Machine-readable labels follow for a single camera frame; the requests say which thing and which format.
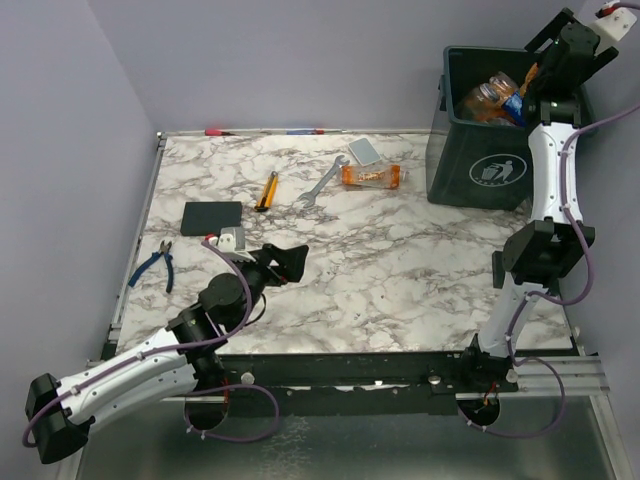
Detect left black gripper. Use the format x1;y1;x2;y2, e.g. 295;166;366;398
231;244;308;332

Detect orange juice bottle patterned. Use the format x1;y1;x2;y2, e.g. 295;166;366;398
519;63;539;98

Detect Pepsi bottle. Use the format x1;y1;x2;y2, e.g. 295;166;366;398
502;90;526;127

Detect large orange drink bottle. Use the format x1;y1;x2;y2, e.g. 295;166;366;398
455;72;519;126

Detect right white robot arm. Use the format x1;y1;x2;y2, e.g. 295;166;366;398
459;9;618;391

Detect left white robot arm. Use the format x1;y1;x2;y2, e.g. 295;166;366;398
21;235;309;464

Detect dark green plastic bin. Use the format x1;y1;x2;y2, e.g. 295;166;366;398
428;46;590;210

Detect silver wrench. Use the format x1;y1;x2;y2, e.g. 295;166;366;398
298;155;350;208

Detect yellow utility knife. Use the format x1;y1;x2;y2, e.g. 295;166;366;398
254;171;279;213

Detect black foam pad left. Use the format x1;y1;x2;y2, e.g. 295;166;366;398
180;201;243;237

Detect black foam pad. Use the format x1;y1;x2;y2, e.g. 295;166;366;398
492;250;505;289
180;201;243;237

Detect crushed orange label bottle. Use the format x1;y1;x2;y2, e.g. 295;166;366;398
341;164;409;189

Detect white power bank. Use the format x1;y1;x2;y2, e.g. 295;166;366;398
348;138;381;166

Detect red marker pen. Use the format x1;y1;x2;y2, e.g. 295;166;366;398
204;129;236;137

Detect black foam pad right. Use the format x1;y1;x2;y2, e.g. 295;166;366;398
492;250;505;289

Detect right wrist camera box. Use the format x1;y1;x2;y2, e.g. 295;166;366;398
588;2;639;57

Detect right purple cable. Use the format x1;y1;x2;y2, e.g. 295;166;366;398
464;2;640;439

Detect purple cable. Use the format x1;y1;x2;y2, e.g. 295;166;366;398
464;2;640;439
22;237;281;446

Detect blue handled pliers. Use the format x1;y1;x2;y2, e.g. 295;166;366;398
127;239;175;294

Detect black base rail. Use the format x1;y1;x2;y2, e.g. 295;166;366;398
221;352;499;416

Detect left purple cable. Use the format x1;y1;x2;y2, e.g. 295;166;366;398
22;237;281;446

